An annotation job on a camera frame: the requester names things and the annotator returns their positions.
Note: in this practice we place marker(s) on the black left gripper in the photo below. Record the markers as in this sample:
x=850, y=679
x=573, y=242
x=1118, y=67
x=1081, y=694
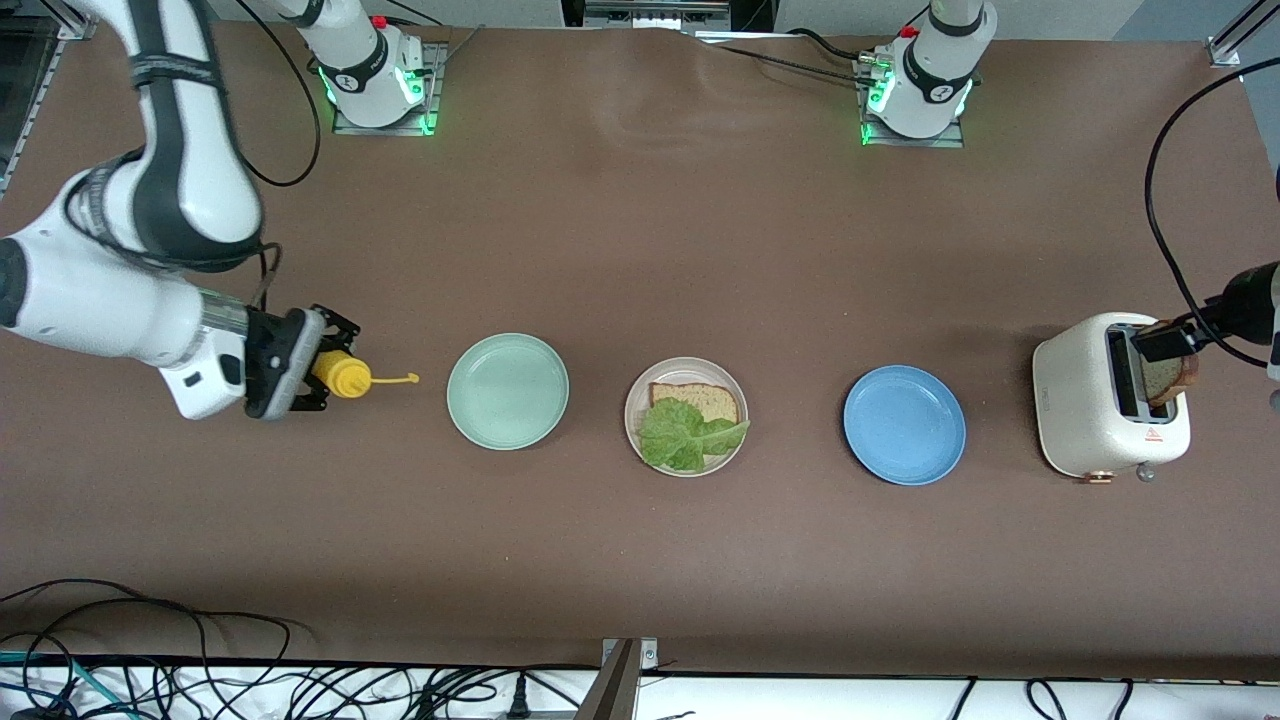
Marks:
x=1243, y=291

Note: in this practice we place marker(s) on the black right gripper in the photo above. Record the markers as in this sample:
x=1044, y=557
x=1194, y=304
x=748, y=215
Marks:
x=267, y=343

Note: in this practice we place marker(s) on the yellow mustard squeeze bottle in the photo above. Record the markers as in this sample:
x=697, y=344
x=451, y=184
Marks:
x=350, y=375

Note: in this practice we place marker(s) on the bread slice with dark crust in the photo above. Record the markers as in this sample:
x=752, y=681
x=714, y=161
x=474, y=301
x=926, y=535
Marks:
x=1170, y=380

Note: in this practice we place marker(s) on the green lettuce leaf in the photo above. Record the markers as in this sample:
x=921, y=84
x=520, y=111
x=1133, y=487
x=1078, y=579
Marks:
x=680, y=435

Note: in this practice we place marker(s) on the light brown bread slice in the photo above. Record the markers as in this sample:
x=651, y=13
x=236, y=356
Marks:
x=705, y=398

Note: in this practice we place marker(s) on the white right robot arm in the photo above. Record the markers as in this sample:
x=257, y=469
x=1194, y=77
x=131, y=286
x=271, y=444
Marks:
x=190, y=190

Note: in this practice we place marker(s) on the mint green plate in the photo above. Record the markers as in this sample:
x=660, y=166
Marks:
x=507, y=391

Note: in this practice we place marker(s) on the blue plate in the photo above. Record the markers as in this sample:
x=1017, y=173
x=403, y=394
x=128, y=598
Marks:
x=904, y=425

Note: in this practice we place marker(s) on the beige plate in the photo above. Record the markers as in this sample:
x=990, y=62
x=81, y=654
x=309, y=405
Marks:
x=685, y=367

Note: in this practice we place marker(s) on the white toaster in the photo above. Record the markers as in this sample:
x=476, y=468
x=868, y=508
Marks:
x=1075, y=400

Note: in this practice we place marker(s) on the black power plug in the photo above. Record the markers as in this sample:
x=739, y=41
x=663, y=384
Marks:
x=518, y=703

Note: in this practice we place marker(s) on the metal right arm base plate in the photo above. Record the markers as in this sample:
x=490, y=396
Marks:
x=340, y=124

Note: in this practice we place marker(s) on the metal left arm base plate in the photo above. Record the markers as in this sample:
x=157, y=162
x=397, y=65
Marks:
x=952, y=141

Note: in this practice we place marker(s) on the aluminium frame rail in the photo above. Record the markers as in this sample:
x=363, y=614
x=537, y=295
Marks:
x=1222, y=50

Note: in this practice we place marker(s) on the grey metal edge bracket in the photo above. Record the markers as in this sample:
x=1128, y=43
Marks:
x=615, y=690

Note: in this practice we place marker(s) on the silver metal bracket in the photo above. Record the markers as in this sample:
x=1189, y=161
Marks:
x=655, y=15

